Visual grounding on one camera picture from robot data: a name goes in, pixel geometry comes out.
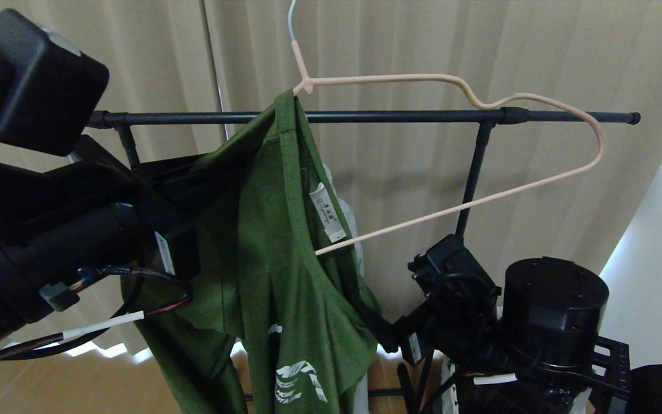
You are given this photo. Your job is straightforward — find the black cable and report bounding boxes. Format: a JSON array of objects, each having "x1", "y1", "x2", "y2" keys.
[{"x1": 0, "y1": 270, "x2": 148, "y2": 363}]

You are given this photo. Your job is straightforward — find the pink clothes hanger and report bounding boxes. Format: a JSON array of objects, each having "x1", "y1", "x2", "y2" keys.
[{"x1": 288, "y1": 0, "x2": 606, "y2": 256}]

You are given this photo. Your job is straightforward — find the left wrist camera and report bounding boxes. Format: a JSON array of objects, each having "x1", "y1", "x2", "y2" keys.
[{"x1": 0, "y1": 9, "x2": 110, "y2": 157}]

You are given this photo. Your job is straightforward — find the green garment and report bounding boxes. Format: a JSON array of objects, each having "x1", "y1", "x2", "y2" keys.
[{"x1": 121, "y1": 89, "x2": 380, "y2": 414}]

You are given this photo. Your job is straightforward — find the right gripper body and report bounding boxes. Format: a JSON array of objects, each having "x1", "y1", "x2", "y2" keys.
[{"x1": 393, "y1": 305, "x2": 502, "y2": 374}]

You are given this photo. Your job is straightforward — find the beige curtain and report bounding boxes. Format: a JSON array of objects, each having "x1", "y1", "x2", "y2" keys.
[{"x1": 0, "y1": 0, "x2": 662, "y2": 357}]

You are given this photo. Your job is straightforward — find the pale grey shorts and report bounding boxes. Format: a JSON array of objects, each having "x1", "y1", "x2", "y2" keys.
[{"x1": 322, "y1": 164, "x2": 369, "y2": 414}]

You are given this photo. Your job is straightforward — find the black clothes rack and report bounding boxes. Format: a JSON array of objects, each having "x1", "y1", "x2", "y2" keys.
[{"x1": 87, "y1": 106, "x2": 642, "y2": 414}]

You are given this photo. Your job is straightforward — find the white laundry basket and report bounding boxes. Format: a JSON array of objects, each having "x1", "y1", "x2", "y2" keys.
[{"x1": 440, "y1": 356, "x2": 596, "y2": 414}]

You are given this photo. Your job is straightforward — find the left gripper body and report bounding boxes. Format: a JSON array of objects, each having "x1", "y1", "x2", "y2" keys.
[{"x1": 0, "y1": 135, "x2": 202, "y2": 346}]

